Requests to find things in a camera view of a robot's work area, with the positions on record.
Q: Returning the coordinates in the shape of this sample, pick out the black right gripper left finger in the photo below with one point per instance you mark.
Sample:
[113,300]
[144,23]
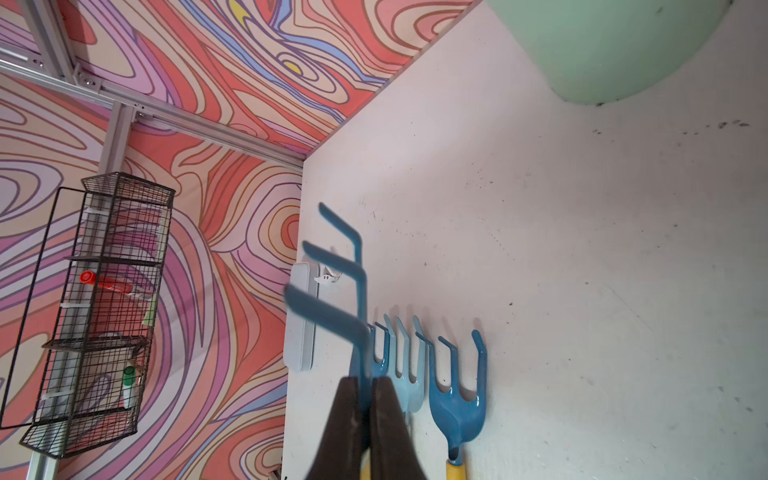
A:
[341,446]

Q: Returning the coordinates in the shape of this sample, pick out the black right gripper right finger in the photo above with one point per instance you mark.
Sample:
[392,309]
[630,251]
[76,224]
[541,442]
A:
[392,454]

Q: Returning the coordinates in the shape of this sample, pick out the light blue rake pale handle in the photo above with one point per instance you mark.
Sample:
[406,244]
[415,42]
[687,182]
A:
[407,359]

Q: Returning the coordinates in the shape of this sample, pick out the grey flat case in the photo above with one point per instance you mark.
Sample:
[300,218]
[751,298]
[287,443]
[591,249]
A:
[298,351]

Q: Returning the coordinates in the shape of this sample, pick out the white plastic clip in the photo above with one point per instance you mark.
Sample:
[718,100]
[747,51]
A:
[326,276]

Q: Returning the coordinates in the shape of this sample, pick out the green capped marker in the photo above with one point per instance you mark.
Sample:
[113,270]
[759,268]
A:
[128,386]

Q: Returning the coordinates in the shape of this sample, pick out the red capped marker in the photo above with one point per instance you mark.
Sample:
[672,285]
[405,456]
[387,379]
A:
[89,277]

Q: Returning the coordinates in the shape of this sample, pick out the mint green pen cup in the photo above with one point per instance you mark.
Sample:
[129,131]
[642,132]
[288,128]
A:
[596,52]

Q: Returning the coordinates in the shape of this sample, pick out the black wire side basket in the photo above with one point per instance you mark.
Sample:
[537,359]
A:
[116,225]

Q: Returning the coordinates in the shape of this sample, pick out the aluminium frame post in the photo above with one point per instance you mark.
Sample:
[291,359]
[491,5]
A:
[55,67]

